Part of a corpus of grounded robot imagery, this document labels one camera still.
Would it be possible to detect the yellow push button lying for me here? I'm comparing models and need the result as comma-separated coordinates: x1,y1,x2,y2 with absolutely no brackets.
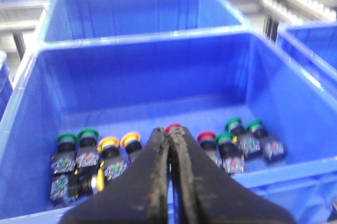
49,169,105,206

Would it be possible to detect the red push button centre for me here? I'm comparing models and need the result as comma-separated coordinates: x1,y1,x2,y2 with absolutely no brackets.
165,123,181,133

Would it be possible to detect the green push button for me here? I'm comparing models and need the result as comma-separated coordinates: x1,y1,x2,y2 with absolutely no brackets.
215,132,245,175
225,117,262,160
247,119,288,163
75,128,100,171
51,133,77,174

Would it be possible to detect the red push button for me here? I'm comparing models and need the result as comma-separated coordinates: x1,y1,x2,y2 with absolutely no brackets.
197,131,222,168
165,123,181,133

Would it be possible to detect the green push button far left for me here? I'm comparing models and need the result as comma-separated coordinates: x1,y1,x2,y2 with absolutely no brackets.
51,133,77,174

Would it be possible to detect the green push button far right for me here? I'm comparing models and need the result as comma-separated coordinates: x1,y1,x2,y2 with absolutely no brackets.
247,119,288,163

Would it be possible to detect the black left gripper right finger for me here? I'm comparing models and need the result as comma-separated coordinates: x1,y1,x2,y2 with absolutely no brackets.
170,126,296,223

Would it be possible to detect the blue crate rear left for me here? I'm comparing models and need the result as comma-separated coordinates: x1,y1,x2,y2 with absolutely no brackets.
38,0,250,44

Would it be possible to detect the red push button right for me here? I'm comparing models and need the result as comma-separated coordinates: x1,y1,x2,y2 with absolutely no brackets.
197,131,222,168

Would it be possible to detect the green push button front right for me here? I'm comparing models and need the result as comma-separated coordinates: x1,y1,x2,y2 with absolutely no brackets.
215,132,245,175

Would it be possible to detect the blue crate rear right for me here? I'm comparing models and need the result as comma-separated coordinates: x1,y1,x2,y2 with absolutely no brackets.
276,22,336,83

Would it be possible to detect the blue crate front left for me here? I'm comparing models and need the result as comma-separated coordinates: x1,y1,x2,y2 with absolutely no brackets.
1,32,336,223

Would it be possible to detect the green push button rear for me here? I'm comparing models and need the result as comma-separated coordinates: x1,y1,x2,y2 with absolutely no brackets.
225,117,262,160

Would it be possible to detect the blue crate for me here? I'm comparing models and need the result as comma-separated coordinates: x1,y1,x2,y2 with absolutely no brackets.
38,0,250,44
276,22,336,83
1,32,336,223

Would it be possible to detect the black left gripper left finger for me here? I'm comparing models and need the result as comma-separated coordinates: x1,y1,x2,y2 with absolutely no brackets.
60,127,170,223

